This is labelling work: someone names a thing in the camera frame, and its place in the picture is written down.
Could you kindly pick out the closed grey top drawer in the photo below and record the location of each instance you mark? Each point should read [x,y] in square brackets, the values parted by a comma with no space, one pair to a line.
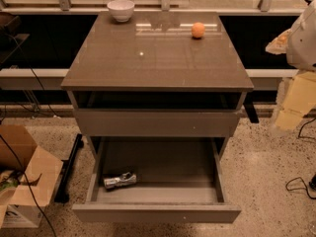
[156,124]

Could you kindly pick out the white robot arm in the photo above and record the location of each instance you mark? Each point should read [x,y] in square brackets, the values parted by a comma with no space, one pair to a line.
[299,45]

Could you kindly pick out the brown cardboard box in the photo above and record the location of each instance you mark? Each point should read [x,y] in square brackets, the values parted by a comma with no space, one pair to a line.
[29,174]

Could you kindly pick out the grey drawer cabinet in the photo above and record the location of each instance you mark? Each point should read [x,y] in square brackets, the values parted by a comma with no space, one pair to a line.
[152,63]

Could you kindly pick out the silver redbull can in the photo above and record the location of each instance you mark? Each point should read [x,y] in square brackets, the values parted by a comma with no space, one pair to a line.
[122,180]

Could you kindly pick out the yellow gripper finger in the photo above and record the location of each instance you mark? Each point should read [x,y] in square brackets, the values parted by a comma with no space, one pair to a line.
[279,44]
[299,100]

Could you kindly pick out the white ceramic bowl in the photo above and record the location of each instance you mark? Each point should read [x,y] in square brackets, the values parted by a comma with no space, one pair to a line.
[121,10]

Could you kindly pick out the orange fruit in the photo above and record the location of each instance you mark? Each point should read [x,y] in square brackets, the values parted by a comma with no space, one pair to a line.
[198,30]

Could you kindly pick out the open grey middle drawer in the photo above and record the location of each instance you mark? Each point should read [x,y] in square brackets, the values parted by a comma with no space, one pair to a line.
[179,180]

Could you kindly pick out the black floor bar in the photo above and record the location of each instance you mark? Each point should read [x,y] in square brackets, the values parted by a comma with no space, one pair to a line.
[62,195]

